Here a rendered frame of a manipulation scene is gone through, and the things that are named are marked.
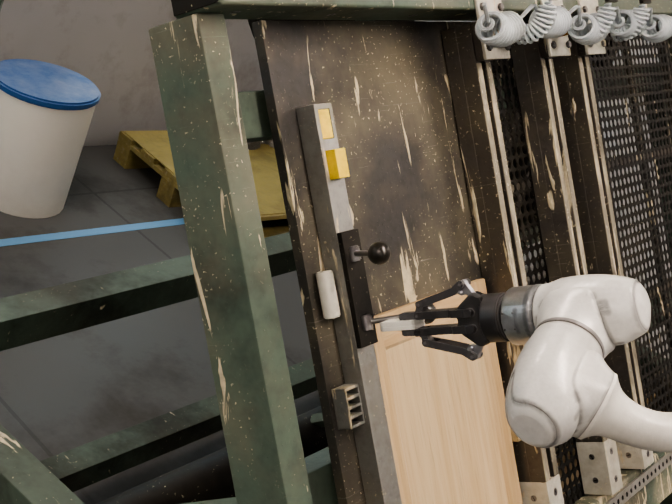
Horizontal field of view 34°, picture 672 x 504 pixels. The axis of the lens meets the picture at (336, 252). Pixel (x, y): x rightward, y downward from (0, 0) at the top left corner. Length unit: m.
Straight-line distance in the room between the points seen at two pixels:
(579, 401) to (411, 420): 0.63
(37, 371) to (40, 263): 0.75
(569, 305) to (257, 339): 0.47
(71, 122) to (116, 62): 0.96
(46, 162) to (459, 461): 2.99
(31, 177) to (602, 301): 3.56
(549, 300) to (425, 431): 0.58
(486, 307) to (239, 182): 0.42
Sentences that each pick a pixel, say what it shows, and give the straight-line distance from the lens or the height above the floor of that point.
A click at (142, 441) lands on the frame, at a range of 3.48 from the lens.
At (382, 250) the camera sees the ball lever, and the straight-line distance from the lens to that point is 1.79.
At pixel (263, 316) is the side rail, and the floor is 1.42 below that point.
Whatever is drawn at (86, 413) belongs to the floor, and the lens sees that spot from 3.84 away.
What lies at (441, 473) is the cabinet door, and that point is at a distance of 2.15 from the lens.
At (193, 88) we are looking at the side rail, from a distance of 1.72.
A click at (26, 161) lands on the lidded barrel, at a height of 0.27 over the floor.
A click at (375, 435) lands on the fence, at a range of 1.94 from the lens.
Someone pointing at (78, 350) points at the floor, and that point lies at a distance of 4.14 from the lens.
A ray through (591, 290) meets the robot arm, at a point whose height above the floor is 1.67.
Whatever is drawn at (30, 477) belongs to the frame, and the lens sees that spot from 2.30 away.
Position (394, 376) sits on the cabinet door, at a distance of 2.03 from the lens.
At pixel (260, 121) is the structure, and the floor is 1.62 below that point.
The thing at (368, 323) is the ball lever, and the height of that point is 1.38.
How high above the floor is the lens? 2.25
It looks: 24 degrees down
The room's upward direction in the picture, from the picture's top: 20 degrees clockwise
